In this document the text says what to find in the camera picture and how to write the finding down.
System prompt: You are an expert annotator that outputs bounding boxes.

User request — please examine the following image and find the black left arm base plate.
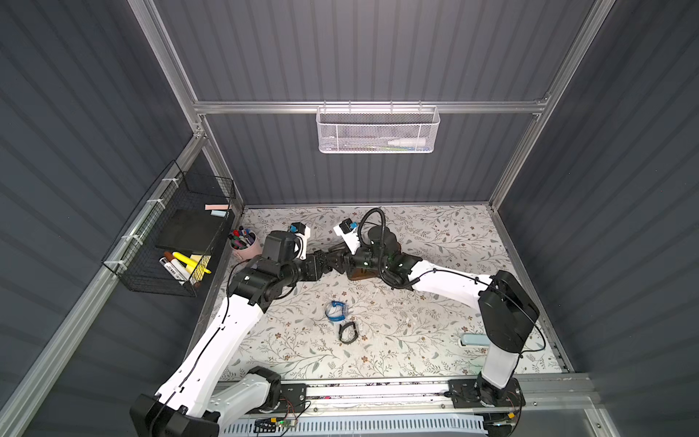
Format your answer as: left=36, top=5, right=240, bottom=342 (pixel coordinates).
left=252, top=383, right=309, bottom=413

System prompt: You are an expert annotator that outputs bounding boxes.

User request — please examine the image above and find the brown wooden watch stand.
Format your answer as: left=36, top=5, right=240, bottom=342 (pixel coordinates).
left=346, top=268, right=380, bottom=282

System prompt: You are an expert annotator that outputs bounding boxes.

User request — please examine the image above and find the black round watch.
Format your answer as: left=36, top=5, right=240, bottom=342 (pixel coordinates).
left=339, top=320, right=360, bottom=345

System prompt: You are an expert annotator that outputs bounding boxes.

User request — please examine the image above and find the yellow highlighter marker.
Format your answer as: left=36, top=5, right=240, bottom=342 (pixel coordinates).
left=172, top=251, right=211, bottom=274

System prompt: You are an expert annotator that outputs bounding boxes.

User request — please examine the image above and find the blue transparent watch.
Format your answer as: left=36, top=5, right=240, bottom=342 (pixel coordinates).
left=324, top=300, right=350, bottom=323

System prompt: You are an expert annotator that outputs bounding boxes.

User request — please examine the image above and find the white wire mesh basket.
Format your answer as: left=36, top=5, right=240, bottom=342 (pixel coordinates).
left=316, top=105, right=441, bottom=155

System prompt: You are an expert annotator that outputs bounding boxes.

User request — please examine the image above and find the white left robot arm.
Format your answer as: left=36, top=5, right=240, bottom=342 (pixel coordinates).
left=129, top=251, right=332, bottom=436

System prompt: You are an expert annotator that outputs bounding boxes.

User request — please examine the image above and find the white tube in basket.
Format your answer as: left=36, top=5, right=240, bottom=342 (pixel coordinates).
left=388, top=138, right=427, bottom=149

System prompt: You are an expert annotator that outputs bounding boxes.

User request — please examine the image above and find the white marker in basket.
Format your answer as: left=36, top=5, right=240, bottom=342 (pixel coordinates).
left=159, top=258, right=186, bottom=285

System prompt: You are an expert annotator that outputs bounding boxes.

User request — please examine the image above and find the pink pen cup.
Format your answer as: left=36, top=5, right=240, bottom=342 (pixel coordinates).
left=228, top=227, right=262, bottom=261

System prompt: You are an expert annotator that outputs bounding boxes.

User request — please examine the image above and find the black wire wall basket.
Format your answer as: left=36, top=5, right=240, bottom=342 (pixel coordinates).
left=103, top=163, right=237, bottom=298

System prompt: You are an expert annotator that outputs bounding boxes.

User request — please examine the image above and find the light blue eraser case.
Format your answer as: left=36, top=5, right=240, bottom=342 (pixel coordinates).
left=460, top=333, right=491, bottom=348

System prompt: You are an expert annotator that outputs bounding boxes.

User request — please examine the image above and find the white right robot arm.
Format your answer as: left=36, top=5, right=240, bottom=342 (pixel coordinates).
left=327, top=208, right=542, bottom=407

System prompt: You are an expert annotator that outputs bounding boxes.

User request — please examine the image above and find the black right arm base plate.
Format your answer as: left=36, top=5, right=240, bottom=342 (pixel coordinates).
left=444, top=375, right=526, bottom=410

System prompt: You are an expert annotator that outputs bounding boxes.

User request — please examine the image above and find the black notebook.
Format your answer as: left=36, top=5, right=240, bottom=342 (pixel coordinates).
left=155, top=209, right=226, bottom=254

